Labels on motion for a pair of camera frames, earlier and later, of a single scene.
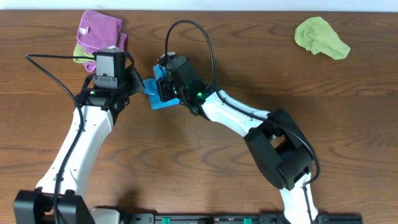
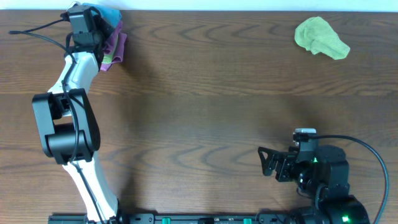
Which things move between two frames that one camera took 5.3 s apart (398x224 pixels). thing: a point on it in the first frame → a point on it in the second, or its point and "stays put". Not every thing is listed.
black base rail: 322,218 stays put
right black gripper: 162,84 → 286,159
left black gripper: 136,80 → 97,25
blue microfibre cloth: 151,88 → 114,15
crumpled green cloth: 315,35 stays put
